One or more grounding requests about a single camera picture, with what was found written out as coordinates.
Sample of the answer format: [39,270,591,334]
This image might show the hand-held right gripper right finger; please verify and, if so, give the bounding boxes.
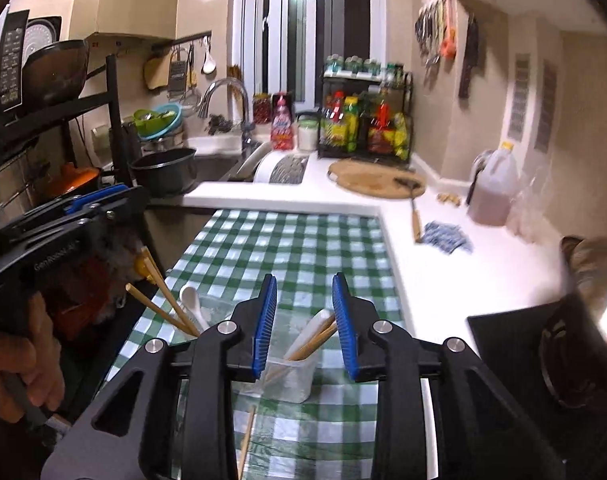
[332,272,567,480]

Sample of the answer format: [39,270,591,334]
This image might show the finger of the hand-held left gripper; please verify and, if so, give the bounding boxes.
[48,183,132,213]
[4,187,152,251]

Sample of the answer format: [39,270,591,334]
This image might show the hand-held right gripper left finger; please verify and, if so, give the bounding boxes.
[41,274,279,480]

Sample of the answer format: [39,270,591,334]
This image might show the wooden chopstick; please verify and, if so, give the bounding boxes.
[284,324,337,361]
[264,332,338,383]
[236,405,258,480]
[125,282,200,338]
[140,246,202,335]

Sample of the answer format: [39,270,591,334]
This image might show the clear plastic container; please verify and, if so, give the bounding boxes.
[184,295,337,405]

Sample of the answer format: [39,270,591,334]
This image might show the white spoon with striped handle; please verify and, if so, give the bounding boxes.
[180,284,210,333]

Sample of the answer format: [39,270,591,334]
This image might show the hanging kitchen utensils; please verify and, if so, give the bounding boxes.
[414,0,458,68]

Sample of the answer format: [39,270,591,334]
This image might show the person's left hand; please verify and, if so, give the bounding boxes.
[0,305,67,423]

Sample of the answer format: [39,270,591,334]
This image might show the orange pot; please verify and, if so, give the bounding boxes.
[48,162,102,196]

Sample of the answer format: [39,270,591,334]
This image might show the black cooking pot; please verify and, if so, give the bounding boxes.
[130,147,198,198]

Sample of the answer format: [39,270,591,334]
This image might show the fluffy colourful duster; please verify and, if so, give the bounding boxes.
[48,220,157,341]

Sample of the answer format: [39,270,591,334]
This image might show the black shelf rack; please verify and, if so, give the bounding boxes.
[0,55,134,241]

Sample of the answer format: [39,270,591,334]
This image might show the green and blue bowls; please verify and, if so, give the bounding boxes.
[134,105,183,141]

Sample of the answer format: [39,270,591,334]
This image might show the green checked tablecloth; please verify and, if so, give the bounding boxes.
[98,207,424,480]

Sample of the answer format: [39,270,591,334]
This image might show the hanging wooden board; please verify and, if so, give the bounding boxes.
[144,55,170,91]

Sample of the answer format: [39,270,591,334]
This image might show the dark brown bowl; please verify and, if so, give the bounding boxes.
[21,40,90,107]

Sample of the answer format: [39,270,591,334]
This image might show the metal grater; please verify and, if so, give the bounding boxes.
[168,45,189,93]

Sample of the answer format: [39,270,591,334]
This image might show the blue patterned cloth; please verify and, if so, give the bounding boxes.
[421,220,475,256]

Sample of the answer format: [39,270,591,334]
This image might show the round wooden cutting board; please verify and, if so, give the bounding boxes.
[327,159,427,201]

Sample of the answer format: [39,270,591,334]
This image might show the white colander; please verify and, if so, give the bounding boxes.
[252,150,310,186]

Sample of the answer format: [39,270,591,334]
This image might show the black gas stove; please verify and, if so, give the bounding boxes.
[467,300,607,461]

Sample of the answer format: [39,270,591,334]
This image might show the white ladle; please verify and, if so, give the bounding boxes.
[201,37,217,75]

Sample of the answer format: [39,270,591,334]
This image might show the chrome faucet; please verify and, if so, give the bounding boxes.
[198,77,257,161]

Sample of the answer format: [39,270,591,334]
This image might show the red jar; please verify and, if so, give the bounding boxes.
[252,92,273,126]

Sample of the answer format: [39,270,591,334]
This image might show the pink dish soap bottle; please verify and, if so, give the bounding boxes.
[270,91,295,152]

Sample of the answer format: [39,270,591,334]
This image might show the white jar with green lid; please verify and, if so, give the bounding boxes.
[297,112,318,152]

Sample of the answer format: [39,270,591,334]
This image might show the oil jug with yellow cap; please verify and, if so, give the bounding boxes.
[466,141,520,227]

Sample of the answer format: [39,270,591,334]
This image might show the black spice rack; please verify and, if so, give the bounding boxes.
[317,71,414,163]

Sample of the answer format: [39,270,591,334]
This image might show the clear plastic bottle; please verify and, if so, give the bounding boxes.
[508,175,547,241]

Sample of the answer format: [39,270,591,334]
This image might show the window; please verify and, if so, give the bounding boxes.
[234,0,387,111]

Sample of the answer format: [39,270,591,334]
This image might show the metal wok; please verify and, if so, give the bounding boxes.
[558,235,607,356]

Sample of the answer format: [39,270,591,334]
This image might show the row of spice jars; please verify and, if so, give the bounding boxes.
[326,54,405,86]

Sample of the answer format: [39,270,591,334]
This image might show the hanging cleaver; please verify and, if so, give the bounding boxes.
[457,15,480,101]

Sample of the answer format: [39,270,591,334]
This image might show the wooden handled knife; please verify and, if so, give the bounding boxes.
[393,177,424,243]

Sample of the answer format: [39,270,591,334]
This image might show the wall vent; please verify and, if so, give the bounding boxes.
[503,52,531,141]
[533,60,558,153]

